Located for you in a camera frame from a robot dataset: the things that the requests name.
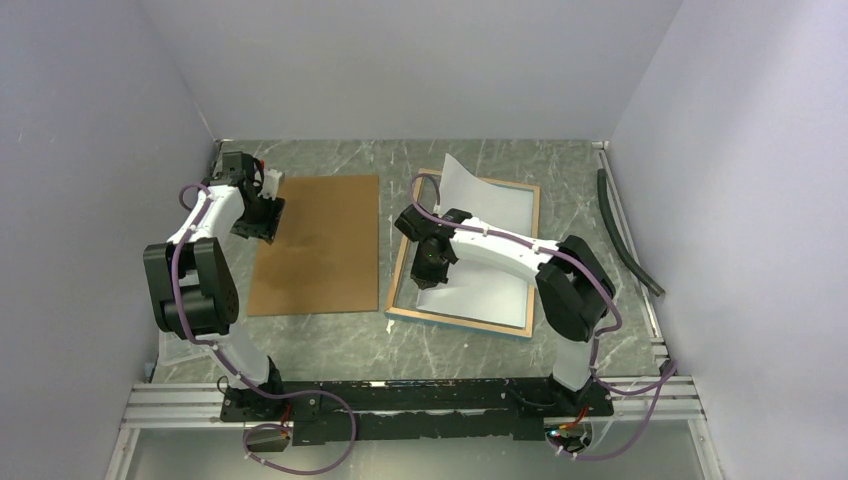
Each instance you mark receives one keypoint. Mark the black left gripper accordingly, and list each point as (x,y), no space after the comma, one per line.
(266,229)

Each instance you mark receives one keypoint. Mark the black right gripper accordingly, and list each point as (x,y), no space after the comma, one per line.
(424,277)

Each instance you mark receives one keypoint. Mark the hot air balloon photo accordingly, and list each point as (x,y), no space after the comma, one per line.
(474,290)

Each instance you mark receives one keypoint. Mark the blue wooden picture frame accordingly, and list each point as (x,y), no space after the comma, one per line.
(403,293)

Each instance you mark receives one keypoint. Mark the brown frame backing board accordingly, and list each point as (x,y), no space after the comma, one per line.
(324,258)

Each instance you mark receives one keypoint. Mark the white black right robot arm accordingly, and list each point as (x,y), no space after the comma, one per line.
(575,292)

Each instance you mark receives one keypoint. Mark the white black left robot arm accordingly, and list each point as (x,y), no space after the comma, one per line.
(191,288)

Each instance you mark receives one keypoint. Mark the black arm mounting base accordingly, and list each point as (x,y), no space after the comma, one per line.
(522,408)

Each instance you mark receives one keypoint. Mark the clear plastic screw box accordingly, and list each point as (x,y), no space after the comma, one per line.
(172,350)

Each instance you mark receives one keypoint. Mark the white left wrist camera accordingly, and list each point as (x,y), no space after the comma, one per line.
(271,183)

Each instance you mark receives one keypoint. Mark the aluminium extrusion rail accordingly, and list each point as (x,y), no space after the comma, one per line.
(196,405)

